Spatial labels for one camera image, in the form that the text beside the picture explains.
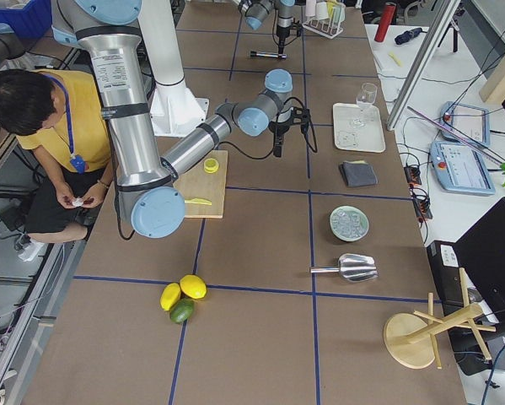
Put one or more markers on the green bowl of ice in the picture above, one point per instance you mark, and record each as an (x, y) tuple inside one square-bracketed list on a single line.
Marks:
[(348, 223)]

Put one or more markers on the green lime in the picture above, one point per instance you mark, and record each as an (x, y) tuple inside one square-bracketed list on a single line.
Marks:
[(182, 310)]

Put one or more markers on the grey folded cloth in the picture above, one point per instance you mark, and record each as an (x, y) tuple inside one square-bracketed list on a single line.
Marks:
[(358, 173)]

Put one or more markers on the long metal grabber tool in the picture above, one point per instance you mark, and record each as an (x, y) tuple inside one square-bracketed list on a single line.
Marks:
[(462, 139)]

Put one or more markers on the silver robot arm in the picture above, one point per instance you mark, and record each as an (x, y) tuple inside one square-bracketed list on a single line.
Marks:
[(255, 12), (110, 33)]

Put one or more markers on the bamboo cutting board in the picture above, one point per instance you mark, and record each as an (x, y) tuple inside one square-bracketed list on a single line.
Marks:
[(196, 183)]

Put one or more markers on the aluminium frame post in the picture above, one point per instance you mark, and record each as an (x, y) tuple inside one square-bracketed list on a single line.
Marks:
[(440, 23)]

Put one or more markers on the blue storage bin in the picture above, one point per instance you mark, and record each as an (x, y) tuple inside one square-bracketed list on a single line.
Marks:
[(31, 21)]

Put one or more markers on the folded dark blue umbrella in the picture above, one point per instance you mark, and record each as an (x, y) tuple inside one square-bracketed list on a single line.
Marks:
[(409, 35)]

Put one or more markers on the blue teach pendant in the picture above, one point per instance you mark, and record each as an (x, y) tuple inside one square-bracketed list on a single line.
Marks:
[(467, 120), (460, 169)]

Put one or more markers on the steel ice scoop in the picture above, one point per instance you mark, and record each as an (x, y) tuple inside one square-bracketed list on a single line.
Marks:
[(353, 268)]

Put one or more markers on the small yellow plastic tool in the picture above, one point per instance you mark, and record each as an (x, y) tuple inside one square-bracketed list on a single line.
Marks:
[(396, 60)]

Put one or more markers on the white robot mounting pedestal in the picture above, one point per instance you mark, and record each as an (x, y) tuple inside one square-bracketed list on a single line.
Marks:
[(175, 111)]

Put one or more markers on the person in yellow shirt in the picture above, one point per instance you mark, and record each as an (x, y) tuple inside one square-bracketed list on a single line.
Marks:
[(56, 115)]

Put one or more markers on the wooden mug tree stand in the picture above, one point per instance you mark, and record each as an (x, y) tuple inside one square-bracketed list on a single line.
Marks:
[(411, 338)]

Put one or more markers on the clear wine glass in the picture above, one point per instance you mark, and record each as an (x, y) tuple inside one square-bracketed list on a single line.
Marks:
[(364, 100)]

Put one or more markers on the whole yellow lemon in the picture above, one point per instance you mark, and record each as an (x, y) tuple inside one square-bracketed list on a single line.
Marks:
[(193, 286), (170, 296)]

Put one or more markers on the red bottle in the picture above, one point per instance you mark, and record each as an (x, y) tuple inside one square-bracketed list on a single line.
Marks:
[(387, 16)]

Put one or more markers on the near blue teach pendant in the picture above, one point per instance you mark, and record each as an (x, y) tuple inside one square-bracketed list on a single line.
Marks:
[(460, 169)]

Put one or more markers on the black laptop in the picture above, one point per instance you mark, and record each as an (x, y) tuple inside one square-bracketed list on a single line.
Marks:
[(480, 251)]

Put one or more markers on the cream bear serving tray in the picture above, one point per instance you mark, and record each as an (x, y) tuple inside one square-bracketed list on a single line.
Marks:
[(354, 132)]

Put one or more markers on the white wire cup rack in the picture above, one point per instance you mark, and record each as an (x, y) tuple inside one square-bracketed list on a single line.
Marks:
[(324, 17)]

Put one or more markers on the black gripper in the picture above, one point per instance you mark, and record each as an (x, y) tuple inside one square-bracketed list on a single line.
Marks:
[(282, 29), (278, 126)]

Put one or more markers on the far blue teach pendant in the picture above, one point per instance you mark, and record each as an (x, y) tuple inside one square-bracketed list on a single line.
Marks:
[(467, 120)]

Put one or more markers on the yellow plastic knife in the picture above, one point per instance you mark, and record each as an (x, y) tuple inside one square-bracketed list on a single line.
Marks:
[(199, 201)]

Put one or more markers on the yellow lemon half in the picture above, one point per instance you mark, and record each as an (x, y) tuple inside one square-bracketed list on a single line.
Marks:
[(211, 165)]

